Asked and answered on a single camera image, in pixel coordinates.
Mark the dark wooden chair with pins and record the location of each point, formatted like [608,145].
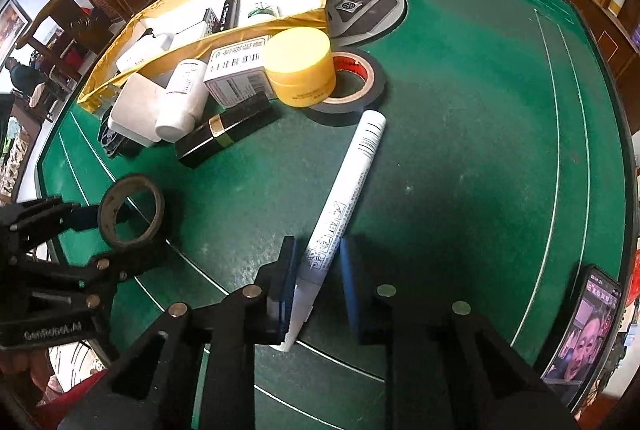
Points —
[60,24]

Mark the white marker pen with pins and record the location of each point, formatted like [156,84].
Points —
[345,190]

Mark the white plastic case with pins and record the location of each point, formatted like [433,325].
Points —
[145,47]

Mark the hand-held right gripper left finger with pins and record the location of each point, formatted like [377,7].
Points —
[287,290]

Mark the large black tape roll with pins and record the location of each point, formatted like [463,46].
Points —
[370,94]

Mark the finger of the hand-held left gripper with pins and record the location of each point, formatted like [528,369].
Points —
[115,267]
[50,220]

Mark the black patterned box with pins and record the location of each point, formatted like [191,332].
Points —
[210,22]

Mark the white power adapter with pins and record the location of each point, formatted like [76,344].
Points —
[132,109]

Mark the white barcode carton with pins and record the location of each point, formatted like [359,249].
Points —
[235,74]

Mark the black box with gold band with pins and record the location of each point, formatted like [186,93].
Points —
[225,129]

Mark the black marker pen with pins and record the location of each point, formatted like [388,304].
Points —
[227,12]

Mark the yellow cream jar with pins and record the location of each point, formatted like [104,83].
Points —
[300,69]

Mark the green and white bottle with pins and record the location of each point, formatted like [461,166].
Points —
[262,12]

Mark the table control panel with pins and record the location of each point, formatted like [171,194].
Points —
[360,4]

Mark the brown tape roll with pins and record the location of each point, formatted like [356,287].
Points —
[127,242]

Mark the smartphone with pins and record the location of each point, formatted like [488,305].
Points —
[585,330]

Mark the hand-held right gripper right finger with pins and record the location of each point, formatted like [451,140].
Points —
[356,295]

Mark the framed wall picture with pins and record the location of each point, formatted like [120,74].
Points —
[12,24]

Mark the white plastic bottle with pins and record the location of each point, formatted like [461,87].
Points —
[180,104]

